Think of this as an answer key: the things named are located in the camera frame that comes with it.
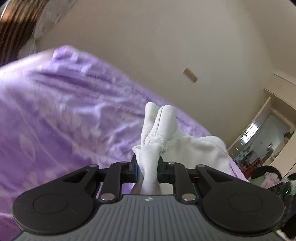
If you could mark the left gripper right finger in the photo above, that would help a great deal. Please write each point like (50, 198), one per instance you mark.
(181, 178)

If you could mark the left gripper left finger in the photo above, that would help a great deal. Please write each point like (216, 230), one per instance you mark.
(115, 176)

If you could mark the doorway with clutter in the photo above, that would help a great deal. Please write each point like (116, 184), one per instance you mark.
(259, 143)

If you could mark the cream wardrobe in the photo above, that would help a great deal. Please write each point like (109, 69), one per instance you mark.
(280, 91)

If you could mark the covered standing fan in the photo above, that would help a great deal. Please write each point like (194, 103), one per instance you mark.
(53, 12)

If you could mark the brown patterned curtain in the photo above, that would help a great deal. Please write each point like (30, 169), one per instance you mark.
(18, 20)

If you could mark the wall switch plate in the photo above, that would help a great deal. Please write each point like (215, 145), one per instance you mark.
(190, 75)

